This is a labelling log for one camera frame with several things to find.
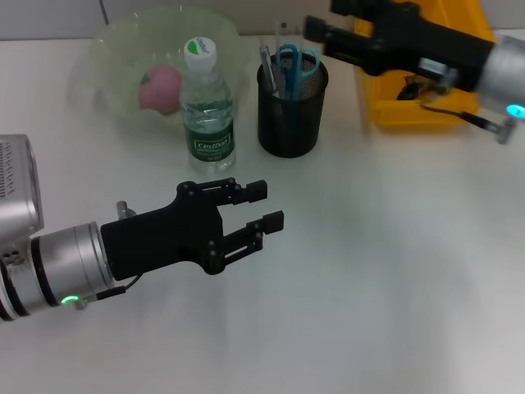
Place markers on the clear green-label water bottle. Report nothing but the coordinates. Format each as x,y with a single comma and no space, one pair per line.
207,123

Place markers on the yellow plastic bin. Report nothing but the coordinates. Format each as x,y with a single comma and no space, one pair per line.
410,115

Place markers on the white silver pen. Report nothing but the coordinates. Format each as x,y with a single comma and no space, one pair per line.
267,70

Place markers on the blue plastic scissors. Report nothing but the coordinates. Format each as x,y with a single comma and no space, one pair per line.
296,78

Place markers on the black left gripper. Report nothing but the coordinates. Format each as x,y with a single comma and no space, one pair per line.
164,238

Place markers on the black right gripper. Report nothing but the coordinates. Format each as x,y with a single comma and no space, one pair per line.
426,49

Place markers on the pink toy peach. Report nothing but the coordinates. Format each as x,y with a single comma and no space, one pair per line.
160,92

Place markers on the pale green fruit plate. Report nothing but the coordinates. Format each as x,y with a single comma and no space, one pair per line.
119,41

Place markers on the green plastic wrapper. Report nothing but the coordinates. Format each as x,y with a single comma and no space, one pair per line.
410,88

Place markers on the black mesh pen holder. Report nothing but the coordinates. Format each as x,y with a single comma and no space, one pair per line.
289,127

